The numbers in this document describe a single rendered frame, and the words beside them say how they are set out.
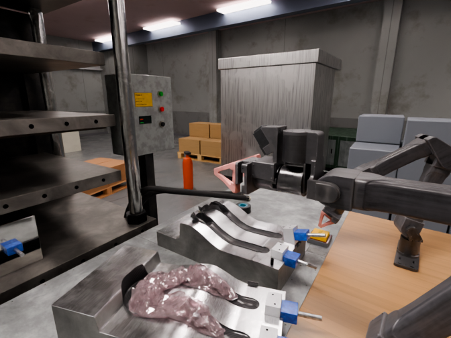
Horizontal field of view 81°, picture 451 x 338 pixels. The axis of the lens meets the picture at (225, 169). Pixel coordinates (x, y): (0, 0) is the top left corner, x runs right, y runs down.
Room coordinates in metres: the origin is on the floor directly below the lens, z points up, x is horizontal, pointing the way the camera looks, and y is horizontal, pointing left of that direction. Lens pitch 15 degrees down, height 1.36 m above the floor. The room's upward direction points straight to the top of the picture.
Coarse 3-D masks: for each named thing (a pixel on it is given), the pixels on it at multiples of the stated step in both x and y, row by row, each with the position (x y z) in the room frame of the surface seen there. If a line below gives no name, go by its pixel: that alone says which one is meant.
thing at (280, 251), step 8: (272, 248) 0.71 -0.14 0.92; (280, 248) 0.71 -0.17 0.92; (288, 248) 0.72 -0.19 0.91; (272, 256) 0.70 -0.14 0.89; (280, 256) 0.69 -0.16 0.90; (288, 256) 0.68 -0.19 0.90; (296, 256) 0.68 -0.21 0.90; (288, 264) 0.68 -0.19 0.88; (296, 264) 0.67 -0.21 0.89; (304, 264) 0.67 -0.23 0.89
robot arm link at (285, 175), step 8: (288, 168) 0.49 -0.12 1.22; (296, 168) 0.49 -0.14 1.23; (304, 168) 0.47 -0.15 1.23; (280, 176) 0.49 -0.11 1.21; (288, 176) 0.48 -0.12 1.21; (296, 176) 0.47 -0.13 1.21; (304, 176) 0.47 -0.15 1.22; (280, 184) 0.49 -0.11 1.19; (288, 184) 0.48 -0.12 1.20; (296, 184) 0.47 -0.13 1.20; (304, 184) 0.47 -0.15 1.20; (288, 192) 0.49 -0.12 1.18; (296, 192) 0.47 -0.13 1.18; (304, 192) 0.47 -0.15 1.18
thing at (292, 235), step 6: (288, 228) 0.80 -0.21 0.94; (294, 228) 0.80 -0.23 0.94; (288, 234) 0.79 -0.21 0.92; (294, 234) 0.78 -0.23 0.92; (300, 234) 0.77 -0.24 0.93; (306, 234) 0.77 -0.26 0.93; (312, 234) 0.77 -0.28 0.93; (318, 234) 0.76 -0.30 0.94; (324, 234) 0.75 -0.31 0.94; (288, 240) 0.79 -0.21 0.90; (294, 240) 0.78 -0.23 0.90; (300, 240) 0.77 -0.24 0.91; (306, 240) 0.76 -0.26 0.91
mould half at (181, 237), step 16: (240, 208) 1.01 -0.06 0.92; (176, 224) 0.98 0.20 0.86; (192, 224) 0.83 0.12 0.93; (224, 224) 0.88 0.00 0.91; (256, 224) 0.93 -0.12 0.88; (272, 224) 0.93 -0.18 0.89; (160, 240) 0.91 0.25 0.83; (176, 240) 0.86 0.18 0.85; (192, 240) 0.82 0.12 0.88; (208, 240) 0.78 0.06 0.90; (256, 240) 0.81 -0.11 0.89; (272, 240) 0.80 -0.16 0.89; (192, 256) 0.82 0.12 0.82; (208, 256) 0.78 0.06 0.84; (224, 256) 0.74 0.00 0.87; (240, 256) 0.71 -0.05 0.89; (256, 256) 0.71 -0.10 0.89; (240, 272) 0.71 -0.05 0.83; (256, 272) 0.68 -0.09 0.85; (272, 272) 0.65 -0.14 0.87; (288, 272) 0.71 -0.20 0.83; (272, 288) 0.65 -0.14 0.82
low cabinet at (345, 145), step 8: (336, 128) 6.04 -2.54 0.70; (344, 128) 6.04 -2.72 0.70; (352, 128) 6.04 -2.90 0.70; (336, 136) 4.78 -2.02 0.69; (344, 136) 4.72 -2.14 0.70; (352, 136) 4.72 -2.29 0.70; (328, 144) 4.85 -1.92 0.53; (336, 144) 4.77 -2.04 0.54; (344, 144) 4.69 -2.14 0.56; (352, 144) 4.61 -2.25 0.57; (328, 152) 4.84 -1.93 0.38; (336, 152) 4.76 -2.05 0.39; (344, 152) 4.68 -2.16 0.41; (328, 160) 4.84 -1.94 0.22; (336, 160) 4.75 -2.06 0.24; (344, 160) 4.67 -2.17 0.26; (328, 168) 4.87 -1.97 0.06
